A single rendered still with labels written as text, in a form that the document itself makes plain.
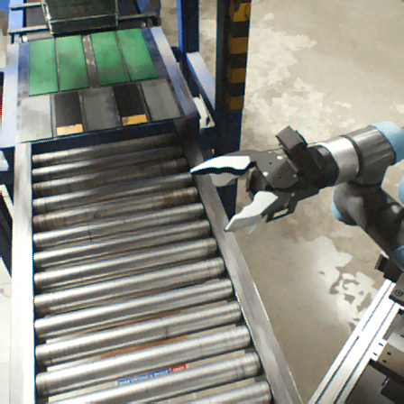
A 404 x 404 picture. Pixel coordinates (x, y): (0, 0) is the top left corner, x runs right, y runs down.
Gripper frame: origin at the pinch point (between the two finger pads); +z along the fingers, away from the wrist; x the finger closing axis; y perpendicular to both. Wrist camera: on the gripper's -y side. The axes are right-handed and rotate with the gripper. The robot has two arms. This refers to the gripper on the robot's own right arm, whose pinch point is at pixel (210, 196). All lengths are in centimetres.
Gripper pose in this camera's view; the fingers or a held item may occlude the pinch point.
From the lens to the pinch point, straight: 68.3
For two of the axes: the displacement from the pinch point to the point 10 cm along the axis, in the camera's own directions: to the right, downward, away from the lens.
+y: -0.6, 6.0, 8.0
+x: -4.3, -7.3, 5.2
